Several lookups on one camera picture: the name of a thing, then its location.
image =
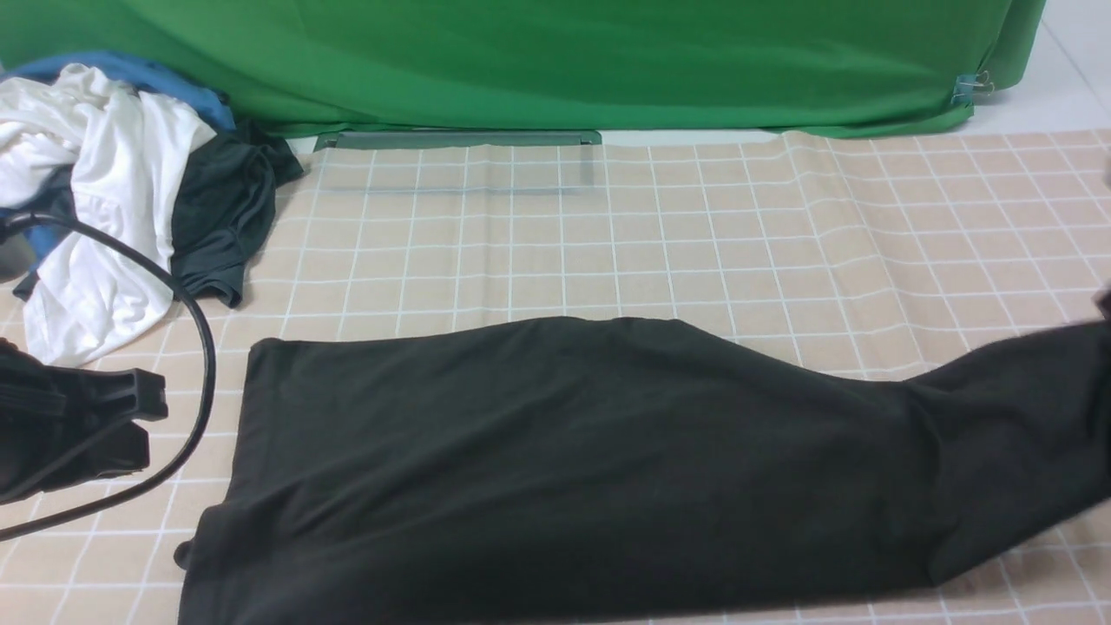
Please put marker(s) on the black gripper body on left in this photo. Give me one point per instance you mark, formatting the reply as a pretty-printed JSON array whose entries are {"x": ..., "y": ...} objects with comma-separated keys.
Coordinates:
[{"x": 62, "y": 427}]

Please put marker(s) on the dark gray long-sleeve top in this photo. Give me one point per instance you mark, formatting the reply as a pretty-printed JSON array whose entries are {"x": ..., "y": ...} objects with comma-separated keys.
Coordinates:
[{"x": 562, "y": 469}]

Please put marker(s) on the dark teal crumpled garment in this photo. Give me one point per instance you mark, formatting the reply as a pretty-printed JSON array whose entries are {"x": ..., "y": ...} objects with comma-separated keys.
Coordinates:
[{"x": 225, "y": 208}]

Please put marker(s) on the white crumpled garment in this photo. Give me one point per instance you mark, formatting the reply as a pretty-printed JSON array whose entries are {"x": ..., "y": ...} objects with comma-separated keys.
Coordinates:
[{"x": 91, "y": 301}]

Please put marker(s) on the blue crumpled garment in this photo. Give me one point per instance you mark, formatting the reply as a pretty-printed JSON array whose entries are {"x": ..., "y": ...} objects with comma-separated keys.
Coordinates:
[{"x": 130, "y": 78}]

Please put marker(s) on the green metal base bar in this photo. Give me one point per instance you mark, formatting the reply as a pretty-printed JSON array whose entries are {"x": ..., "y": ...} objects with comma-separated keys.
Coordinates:
[{"x": 455, "y": 138}]

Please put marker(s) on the green backdrop cloth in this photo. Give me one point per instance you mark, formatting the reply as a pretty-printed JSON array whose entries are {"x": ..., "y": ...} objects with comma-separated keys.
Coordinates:
[{"x": 842, "y": 69}]

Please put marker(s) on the checkered beige tablecloth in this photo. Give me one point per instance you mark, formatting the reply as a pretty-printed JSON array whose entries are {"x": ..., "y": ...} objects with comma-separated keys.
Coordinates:
[{"x": 866, "y": 259}]

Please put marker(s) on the blue binder clip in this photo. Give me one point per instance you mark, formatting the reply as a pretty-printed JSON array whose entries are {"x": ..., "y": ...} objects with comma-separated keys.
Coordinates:
[{"x": 969, "y": 86}]

